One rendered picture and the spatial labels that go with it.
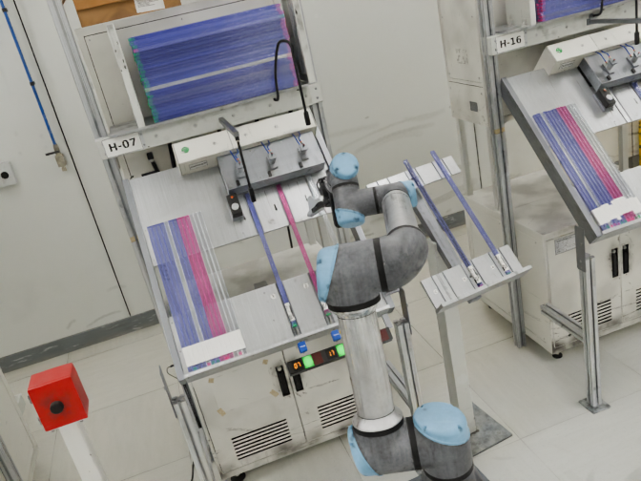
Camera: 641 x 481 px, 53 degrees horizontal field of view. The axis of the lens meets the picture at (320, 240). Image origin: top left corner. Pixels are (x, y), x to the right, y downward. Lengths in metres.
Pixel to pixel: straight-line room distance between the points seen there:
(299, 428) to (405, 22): 2.47
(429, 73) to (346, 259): 2.86
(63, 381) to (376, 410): 1.04
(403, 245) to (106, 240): 2.72
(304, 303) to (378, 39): 2.24
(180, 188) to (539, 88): 1.40
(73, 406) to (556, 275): 1.85
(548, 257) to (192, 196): 1.41
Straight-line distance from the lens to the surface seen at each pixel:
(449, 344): 2.34
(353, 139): 3.94
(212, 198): 2.17
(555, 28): 2.69
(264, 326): 1.99
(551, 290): 2.75
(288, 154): 2.18
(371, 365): 1.39
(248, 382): 2.38
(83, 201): 3.79
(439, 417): 1.48
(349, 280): 1.31
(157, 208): 2.18
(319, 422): 2.55
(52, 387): 2.11
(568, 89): 2.68
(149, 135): 2.20
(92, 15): 2.49
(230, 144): 2.18
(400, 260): 1.31
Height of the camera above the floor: 1.71
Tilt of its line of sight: 22 degrees down
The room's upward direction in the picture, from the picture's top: 13 degrees counter-clockwise
